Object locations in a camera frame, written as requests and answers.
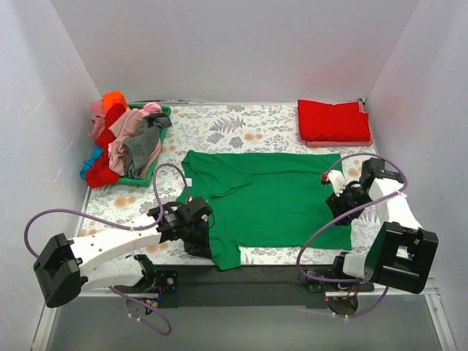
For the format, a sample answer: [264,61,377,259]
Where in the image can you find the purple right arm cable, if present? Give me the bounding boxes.
[295,153,409,319]

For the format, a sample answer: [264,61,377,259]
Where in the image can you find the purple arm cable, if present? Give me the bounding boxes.
[295,153,409,319]
[23,163,193,336]

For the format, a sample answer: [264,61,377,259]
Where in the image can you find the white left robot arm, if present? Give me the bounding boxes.
[33,197,214,308]

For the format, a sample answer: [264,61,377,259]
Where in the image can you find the crumpled red t shirt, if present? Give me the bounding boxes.
[86,104,127,188]

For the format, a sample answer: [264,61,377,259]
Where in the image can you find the blue t shirt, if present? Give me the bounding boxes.
[79,144,103,181]

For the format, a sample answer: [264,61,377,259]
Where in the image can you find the folded red t shirt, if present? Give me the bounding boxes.
[297,99,371,143]

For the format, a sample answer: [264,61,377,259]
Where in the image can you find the green t shirt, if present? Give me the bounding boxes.
[178,151,339,271]

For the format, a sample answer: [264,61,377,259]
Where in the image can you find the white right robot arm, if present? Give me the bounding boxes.
[321,158,439,294]

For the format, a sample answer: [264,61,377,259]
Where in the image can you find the aluminium frame rail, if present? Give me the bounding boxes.
[32,265,456,350]

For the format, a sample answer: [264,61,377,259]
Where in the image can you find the green laundry basket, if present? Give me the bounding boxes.
[109,102,172,187]

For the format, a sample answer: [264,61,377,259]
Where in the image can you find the orange t shirt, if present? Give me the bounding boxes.
[102,91,128,113]

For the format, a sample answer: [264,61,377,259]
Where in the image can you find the floral patterned table mat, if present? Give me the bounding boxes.
[74,103,380,265]

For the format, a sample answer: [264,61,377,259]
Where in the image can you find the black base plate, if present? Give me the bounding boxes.
[117,265,351,309]

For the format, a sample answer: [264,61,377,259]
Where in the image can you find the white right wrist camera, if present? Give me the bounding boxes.
[321,170,347,196]

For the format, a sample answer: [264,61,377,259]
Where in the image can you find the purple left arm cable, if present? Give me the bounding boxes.
[23,163,193,336]

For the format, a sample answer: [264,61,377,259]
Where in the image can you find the grey t shirt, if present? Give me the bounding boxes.
[124,112,172,180]

